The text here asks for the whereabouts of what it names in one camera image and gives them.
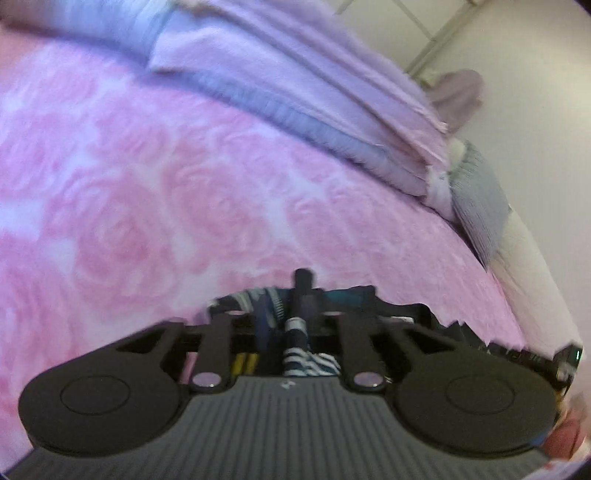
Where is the white headboard cushion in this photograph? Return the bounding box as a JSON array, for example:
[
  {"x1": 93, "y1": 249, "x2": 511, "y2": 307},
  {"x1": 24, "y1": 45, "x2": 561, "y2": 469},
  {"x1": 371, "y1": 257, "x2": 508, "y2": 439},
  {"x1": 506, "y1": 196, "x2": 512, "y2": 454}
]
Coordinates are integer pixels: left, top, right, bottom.
[{"x1": 490, "y1": 210, "x2": 584, "y2": 356}]

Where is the pink rose bedspread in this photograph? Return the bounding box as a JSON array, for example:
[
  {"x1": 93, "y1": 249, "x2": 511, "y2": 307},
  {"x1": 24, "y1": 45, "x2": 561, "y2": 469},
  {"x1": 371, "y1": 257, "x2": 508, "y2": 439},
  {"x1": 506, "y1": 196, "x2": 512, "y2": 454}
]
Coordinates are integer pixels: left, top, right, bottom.
[{"x1": 1, "y1": 29, "x2": 524, "y2": 468}]

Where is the striped knit sweater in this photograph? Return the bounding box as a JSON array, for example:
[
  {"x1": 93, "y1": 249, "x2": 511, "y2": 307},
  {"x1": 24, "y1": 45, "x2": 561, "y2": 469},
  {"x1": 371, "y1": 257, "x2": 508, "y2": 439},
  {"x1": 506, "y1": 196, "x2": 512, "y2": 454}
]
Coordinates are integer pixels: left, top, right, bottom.
[{"x1": 204, "y1": 285, "x2": 574, "y2": 384}]

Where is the white wardrobe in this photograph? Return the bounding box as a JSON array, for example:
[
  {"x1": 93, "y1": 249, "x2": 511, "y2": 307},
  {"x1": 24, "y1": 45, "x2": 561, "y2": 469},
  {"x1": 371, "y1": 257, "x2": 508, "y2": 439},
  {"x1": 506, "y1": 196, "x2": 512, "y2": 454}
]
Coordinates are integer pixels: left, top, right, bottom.
[{"x1": 329, "y1": 0, "x2": 485, "y2": 79}]

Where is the grey checked pillow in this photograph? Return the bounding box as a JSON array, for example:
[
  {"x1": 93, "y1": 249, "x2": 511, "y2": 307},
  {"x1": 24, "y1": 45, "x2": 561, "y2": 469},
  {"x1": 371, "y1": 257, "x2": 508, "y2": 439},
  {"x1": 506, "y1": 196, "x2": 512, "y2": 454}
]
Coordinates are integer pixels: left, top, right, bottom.
[{"x1": 450, "y1": 142, "x2": 510, "y2": 269}]

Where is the person's right hand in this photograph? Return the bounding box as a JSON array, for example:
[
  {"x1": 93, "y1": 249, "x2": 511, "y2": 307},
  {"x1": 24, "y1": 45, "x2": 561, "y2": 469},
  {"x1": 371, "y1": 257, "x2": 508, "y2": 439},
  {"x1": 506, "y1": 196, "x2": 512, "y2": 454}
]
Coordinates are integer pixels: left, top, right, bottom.
[{"x1": 542, "y1": 408, "x2": 587, "y2": 461}]

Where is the lilac striped duvet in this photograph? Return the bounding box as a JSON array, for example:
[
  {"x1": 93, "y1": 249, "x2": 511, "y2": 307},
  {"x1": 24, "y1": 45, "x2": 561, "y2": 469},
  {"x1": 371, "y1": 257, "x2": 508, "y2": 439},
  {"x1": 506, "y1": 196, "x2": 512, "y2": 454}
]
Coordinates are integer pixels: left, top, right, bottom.
[{"x1": 1, "y1": 1, "x2": 455, "y2": 220}]

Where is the pink hanging towel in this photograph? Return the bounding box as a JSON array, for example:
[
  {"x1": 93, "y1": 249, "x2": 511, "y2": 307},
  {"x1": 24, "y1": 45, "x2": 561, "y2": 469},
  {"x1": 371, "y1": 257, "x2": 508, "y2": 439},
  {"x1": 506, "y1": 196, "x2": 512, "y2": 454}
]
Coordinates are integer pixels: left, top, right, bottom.
[{"x1": 427, "y1": 69, "x2": 484, "y2": 136}]

